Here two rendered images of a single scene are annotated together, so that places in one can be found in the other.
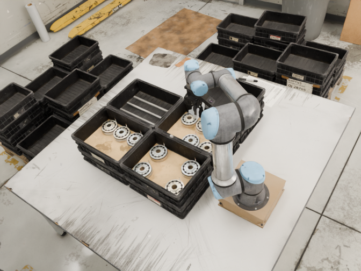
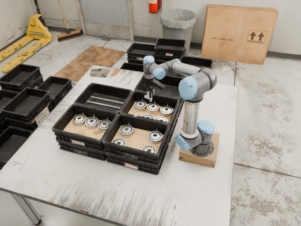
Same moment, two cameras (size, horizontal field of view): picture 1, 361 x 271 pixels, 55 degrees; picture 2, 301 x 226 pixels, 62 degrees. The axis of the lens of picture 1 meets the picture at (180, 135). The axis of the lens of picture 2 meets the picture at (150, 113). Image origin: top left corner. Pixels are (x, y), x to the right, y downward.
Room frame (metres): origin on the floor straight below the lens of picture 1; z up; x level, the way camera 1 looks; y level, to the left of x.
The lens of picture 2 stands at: (0.03, 0.53, 2.18)
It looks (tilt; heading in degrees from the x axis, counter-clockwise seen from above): 42 degrees down; 335
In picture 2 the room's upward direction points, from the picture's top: 2 degrees counter-clockwise
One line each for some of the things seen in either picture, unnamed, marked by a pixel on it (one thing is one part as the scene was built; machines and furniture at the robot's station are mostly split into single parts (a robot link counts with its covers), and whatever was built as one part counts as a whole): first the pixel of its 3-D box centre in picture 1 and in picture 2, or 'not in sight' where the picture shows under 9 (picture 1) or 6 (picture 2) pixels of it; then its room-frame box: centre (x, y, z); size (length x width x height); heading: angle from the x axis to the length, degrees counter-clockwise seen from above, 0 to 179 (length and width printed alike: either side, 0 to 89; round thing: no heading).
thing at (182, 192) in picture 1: (164, 161); (136, 133); (1.15, 0.11, 0.92); 0.40 x 0.30 x 0.02; 45
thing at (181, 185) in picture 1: (174, 187); (148, 151); (1.02, 0.08, 0.86); 0.10 x 0.10 x 0.01
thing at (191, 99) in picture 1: (193, 94); (148, 83); (1.41, -0.11, 1.11); 0.09 x 0.08 x 0.12; 50
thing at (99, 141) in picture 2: (111, 133); (85, 122); (1.43, 0.39, 0.92); 0.40 x 0.30 x 0.02; 45
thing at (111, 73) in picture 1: (112, 84); (55, 97); (2.68, 0.55, 0.31); 0.40 x 0.30 x 0.34; 137
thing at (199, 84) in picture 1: (201, 83); (158, 70); (1.31, -0.14, 1.27); 0.11 x 0.11 x 0.08; 6
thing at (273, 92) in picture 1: (258, 90); not in sight; (1.79, -0.59, 0.70); 0.33 x 0.23 x 0.01; 47
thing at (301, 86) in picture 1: (298, 88); not in sight; (2.05, -1.01, 0.41); 0.31 x 0.02 x 0.16; 47
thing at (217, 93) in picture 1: (225, 100); (161, 89); (1.58, -0.31, 0.87); 0.40 x 0.30 x 0.11; 45
